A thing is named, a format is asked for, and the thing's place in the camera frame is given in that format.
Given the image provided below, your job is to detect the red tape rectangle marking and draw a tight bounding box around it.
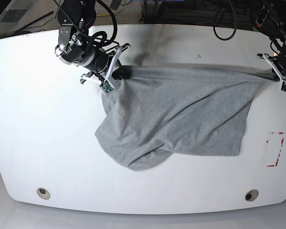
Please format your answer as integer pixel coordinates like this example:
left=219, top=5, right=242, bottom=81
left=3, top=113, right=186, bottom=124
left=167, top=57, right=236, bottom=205
left=265, top=132, right=285, bottom=167

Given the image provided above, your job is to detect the left table cable grommet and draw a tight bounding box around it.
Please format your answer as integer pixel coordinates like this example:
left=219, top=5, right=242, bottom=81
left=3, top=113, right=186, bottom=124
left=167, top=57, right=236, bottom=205
left=37, top=188, right=51, bottom=200

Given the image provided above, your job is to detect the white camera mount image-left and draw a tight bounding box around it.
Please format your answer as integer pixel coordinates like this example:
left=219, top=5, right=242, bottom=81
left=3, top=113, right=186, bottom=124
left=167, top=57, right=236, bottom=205
left=80, top=43, right=132, bottom=96

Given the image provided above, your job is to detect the grey T-shirt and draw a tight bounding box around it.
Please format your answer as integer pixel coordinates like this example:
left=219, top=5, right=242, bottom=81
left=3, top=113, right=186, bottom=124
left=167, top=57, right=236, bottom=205
left=95, top=66, right=269, bottom=171

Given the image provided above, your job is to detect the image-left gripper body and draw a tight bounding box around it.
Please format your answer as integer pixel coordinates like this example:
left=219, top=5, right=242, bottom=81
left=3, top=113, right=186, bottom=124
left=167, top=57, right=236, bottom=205
left=82, top=48, right=116, bottom=76

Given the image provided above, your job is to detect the table cable grommet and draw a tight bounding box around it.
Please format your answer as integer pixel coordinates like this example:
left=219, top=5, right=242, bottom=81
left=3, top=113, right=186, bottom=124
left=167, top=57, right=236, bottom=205
left=37, top=188, right=51, bottom=200
left=245, top=189, right=259, bottom=202

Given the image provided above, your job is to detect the right table cable grommet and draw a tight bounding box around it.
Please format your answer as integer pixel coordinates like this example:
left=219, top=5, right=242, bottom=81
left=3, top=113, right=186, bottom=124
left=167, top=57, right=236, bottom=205
left=245, top=189, right=259, bottom=202

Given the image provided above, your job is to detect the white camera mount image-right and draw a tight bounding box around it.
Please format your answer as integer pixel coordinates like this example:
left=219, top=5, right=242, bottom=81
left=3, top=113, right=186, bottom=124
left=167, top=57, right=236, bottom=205
left=257, top=53, right=286, bottom=92

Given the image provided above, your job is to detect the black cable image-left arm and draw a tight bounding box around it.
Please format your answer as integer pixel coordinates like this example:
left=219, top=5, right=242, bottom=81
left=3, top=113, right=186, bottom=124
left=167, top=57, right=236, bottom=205
left=86, top=0, right=120, bottom=51

